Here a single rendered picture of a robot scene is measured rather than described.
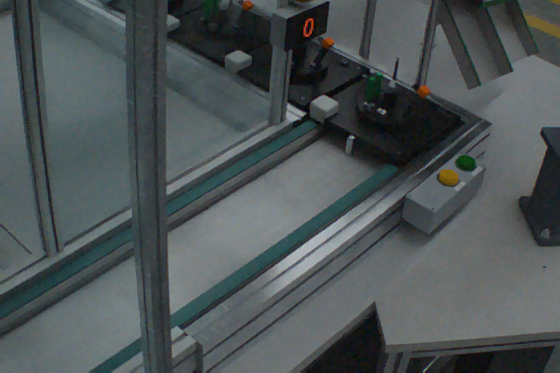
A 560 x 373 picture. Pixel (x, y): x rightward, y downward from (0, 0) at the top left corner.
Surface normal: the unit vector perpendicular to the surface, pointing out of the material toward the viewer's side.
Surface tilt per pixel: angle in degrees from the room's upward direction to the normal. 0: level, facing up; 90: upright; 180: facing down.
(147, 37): 90
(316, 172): 0
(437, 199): 0
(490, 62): 45
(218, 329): 0
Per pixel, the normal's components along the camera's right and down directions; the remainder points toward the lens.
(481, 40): 0.49, -0.20
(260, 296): 0.07, -0.80
